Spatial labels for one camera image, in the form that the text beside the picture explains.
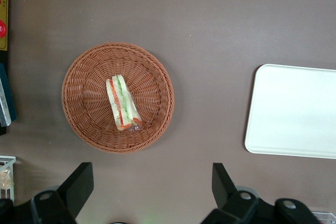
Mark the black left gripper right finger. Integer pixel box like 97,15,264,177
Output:
202,163,322,224

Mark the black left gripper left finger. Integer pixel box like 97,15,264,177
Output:
30,162,95,224

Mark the round brown wicker basket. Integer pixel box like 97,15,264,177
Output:
61,41,175,154

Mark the wrapped triangle sandwich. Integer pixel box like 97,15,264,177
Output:
106,74,144,132

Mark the white plastic tray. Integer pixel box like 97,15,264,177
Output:
244,63,336,159

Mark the pale snack bag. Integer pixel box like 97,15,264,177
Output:
0,170,14,189

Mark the clear acrylic display stand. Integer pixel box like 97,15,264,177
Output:
312,211,336,224

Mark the dark teal box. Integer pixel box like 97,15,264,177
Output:
0,62,17,122

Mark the white wire rack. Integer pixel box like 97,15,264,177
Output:
0,155,17,200

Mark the silver metal bracket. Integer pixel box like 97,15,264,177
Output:
0,78,12,127

